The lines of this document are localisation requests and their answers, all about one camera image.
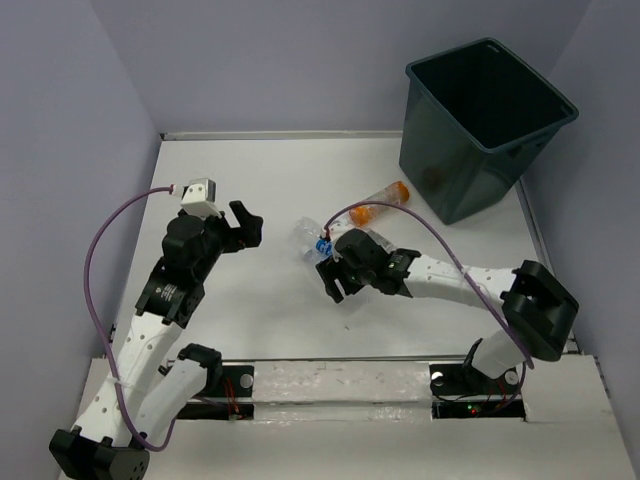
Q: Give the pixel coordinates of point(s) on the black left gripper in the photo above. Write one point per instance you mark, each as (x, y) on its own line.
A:
(248, 236)

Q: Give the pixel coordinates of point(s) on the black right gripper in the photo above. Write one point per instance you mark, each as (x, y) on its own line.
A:
(332, 268)

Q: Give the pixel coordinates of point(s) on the clear bottle blue label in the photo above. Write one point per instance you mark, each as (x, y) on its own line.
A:
(309, 242)

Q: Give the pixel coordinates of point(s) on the Pocari Sweat labelled bottle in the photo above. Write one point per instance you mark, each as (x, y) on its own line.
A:
(386, 244)

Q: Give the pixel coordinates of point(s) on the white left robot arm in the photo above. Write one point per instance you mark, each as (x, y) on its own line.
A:
(133, 413)

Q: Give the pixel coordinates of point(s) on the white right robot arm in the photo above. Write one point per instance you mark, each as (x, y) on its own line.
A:
(535, 312)

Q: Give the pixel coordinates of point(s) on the dark green plastic bin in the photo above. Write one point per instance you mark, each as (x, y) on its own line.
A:
(477, 116)

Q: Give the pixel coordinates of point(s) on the orange label bottle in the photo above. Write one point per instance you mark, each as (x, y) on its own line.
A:
(369, 209)

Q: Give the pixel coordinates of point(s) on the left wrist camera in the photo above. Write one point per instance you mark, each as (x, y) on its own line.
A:
(197, 198)

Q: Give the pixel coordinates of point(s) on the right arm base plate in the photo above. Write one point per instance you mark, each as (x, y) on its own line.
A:
(458, 392)

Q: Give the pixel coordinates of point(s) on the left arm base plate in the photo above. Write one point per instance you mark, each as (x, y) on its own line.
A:
(229, 400)

